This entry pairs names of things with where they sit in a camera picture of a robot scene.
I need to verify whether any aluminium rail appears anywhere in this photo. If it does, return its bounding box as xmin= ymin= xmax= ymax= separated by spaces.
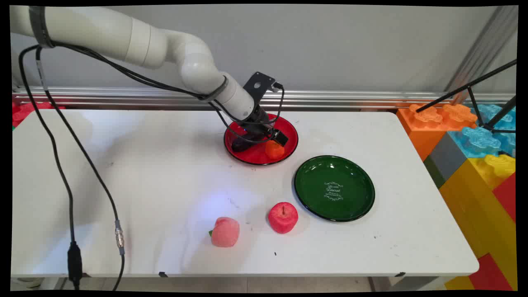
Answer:
xmin=12 ymin=85 xmax=516 ymax=111

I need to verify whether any big blue building block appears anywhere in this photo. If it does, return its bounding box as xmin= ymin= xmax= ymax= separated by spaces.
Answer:
xmin=448 ymin=104 xmax=516 ymax=159

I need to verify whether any black tripod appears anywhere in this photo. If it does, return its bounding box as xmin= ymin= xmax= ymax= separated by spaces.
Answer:
xmin=416 ymin=59 xmax=517 ymax=134

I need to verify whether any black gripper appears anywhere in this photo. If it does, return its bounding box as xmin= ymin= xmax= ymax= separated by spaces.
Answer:
xmin=242 ymin=106 xmax=289 ymax=147

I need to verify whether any big red building block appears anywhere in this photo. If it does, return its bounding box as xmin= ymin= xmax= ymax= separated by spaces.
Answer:
xmin=468 ymin=253 xmax=514 ymax=291
xmin=493 ymin=172 xmax=516 ymax=224

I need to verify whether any red toy apple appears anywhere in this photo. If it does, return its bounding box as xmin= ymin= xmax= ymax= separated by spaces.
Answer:
xmin=268 ymin=202 xmax=299 ymax=234

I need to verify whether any green plate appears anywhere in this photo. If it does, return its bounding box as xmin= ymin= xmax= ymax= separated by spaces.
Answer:
xmin=294 ymin=155 xmax=376 ymax=223

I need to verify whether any big grey building block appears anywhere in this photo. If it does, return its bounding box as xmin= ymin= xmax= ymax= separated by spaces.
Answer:
xmin=424 ymin=132 xmax=467 ymax=189

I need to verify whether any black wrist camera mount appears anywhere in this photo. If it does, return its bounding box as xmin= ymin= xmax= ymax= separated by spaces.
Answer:
xmin=243 ymin=72 xmax=283 ymax=104

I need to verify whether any orange toy fruit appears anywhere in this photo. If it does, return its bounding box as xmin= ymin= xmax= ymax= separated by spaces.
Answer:
xmin=265 ymin=140 xmax=285 ymax=161

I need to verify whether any big yellow building block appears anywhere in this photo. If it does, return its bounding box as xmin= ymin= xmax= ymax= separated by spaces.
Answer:
xmin=439 ymin=154 xmax=516 ymax=290

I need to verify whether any pink toy peach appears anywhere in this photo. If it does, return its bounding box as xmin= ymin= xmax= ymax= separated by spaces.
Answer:
xmin=209 ymin=217 xmax=240 ymax=248

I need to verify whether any purple toy eggplant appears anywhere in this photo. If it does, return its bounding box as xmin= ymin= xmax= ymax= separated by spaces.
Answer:
xmin=231 ymin=136 xmax=265 ymax=153

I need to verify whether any big orange building block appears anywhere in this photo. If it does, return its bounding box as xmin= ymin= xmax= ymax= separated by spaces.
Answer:
xmin=397 ymin=104 xmax=479 ymax=162

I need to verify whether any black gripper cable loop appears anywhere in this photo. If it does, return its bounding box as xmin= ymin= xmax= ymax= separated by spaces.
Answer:
xmin=49 ymin=40 xmax=286 ymax=144

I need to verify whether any black cable with metal connector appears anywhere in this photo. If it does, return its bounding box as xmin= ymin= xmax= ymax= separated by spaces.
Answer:
xmin=35 ymin=46 xmax=125 ymax=291

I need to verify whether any thick black cable with plug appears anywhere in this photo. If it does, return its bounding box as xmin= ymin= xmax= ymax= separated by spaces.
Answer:
xmin=18 ymin=45 xmax=83 ymax=290

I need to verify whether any red plate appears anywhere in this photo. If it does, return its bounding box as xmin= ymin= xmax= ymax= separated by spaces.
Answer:
xmin=224 ymin=113 xmax=299 ymax=166

